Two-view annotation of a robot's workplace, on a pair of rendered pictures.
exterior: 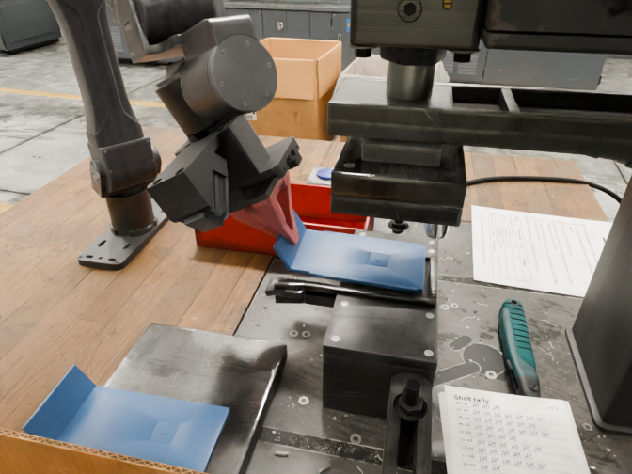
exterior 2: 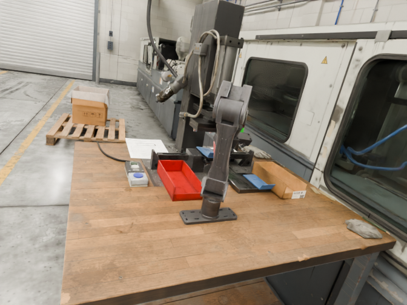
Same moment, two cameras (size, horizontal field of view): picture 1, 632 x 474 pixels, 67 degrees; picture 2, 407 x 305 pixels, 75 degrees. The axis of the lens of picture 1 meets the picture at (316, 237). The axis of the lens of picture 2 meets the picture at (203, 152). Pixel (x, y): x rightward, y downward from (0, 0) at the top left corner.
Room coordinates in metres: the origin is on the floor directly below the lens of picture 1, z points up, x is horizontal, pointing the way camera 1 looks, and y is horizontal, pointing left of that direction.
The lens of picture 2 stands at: (1.18, 0.87, 1.41)
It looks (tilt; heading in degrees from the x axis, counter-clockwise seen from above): 19 degrees down; 231
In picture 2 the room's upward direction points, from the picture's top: 10 degrees clockwise
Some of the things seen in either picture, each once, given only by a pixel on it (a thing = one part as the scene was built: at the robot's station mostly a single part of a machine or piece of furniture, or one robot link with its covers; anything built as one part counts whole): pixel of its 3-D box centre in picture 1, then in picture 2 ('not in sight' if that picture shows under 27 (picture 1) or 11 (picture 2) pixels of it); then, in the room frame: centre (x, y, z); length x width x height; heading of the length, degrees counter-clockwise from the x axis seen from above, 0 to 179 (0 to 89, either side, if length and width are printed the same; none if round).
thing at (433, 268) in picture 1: (432, 285); not in sight; (0.40, -0.12, 0.98); 0.07 x 0.01 x 0.03; 168
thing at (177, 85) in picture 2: not in sight; (175, 86); (0.46, -0.38, 1.25); 0.19 x 0.07 x 0.19; 168
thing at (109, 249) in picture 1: (130, 208); (210, 206); (0.64, 0.28, 0.94); 0.20 x 0.07 x 0.08; 168
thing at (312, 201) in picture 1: (288, 217); (178, 178); (0.63, 0.04, 0.93); 0.25 x 0.12 x 0.06; 78
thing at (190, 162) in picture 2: (386, 318); (206, 161); (0.39, -0.08, 0.94); 0.20 x 0.10 x 0.07; 168
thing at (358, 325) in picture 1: (388, 287); (208, 153); (0.39, -0.08, 0.98); 0.20 x 0.10 x 0.01; 168
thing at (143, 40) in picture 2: not in sight; (161, 56); (-2.53, -6.52, 1.24); 2.95 x 0.98 x 0.90; 74
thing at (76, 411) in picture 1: (131, 418); (258, 180); (0.27, 0.16, 0.93); 0.15 x 0.07 x 0.03; 79
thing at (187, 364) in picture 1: (184, 400); (246, 182); (0.31, 0.13, 0.91); 0.17 x 0.16 x 0.02; 168
